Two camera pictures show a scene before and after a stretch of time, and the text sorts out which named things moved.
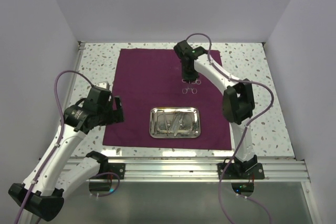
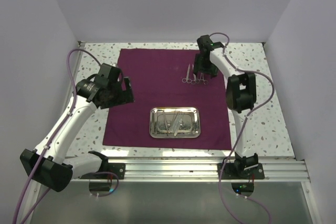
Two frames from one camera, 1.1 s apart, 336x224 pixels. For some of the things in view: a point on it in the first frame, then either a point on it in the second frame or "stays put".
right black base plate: (255, 172) stays put
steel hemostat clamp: (193, 90) → (205, 82)
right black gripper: (187, 77) → (212, 70)
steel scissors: (197, 82) stays put
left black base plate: (117, 168) stays put
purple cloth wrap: (151, 78) stays put
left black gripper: (116, 115) → (125, 96)
